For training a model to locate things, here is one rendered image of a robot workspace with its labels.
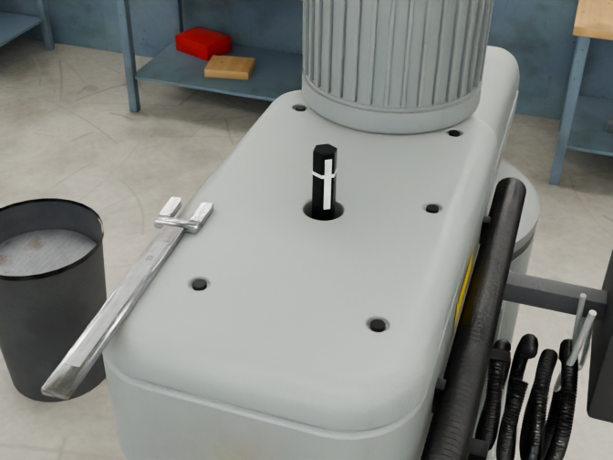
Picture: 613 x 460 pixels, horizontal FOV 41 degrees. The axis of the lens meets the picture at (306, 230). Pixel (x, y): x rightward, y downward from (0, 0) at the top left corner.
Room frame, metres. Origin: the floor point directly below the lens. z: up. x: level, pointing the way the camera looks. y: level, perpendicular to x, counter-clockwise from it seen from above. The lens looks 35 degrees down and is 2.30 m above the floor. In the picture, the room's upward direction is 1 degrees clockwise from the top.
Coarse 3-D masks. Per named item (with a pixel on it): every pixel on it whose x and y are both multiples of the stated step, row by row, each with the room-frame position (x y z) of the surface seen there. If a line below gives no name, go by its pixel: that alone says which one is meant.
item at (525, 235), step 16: (496, 176) 1.24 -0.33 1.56; (512, 176) 1.24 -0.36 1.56; (528, 192) 1.19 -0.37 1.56; (528, 208) 1.14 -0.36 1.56; (528, 224) 1.09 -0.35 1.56; (528, 240) 1.08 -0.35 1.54; (512, 256) 1.04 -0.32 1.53; (528, 256) 1.09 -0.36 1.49; (512, 304) 1.03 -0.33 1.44; (512, 320) 1.02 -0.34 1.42; (496, 336) 0.93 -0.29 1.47; (512, 336) 1.02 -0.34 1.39
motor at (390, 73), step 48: (336, 0) 0.79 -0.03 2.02; (384, 0) 0.77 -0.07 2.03; (432, 0) 0.77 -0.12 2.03; (480, 0) 0.80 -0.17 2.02; (336, 48) 0.79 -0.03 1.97; (384, 48) 0.77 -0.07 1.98; (432, 48) 0.77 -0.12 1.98; (480, 48) 0.81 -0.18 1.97; (336, 96) 0.79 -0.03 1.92; (384, 96) 0.77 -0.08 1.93; (432, 96) 0.77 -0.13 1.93; (480, 96) 0.83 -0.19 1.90
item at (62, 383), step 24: (168, 216) 0.60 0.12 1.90; (192, 216) 0.59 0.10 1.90; (168, 240) 0.56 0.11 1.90; (144, 264) 0.53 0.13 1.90; (120, 288) 0.49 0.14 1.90; (144, 288) 0.50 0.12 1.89; (120, 312) 0.47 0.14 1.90; (96, 336) 0.44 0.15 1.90; (72, 360) 0.42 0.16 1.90; (96, 360) 0.42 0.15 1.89; (48, 384) 0.39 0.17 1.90; (72, 384) 0.39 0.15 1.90
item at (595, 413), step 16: (608, 272) 0.88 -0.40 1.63; (608, 288) 0.83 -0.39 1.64; (608, 304) 0.79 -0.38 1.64; (608, 320) 0.76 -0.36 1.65; (592, 336) 0.86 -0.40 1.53; (608, 336) 0.73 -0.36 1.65; (592, 352) 0.82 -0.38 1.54; (608, 352) 0.72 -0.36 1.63; (592, 368) 0.78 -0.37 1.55; (608, 368) 0.72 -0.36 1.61; (592, 384) 0.74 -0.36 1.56; (608, 384) 0.72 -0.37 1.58; (592, 400) 0.72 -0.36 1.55; (608, 400) 0.72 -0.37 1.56; (592, 416) 0.72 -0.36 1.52; (608, 416) 0.71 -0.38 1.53
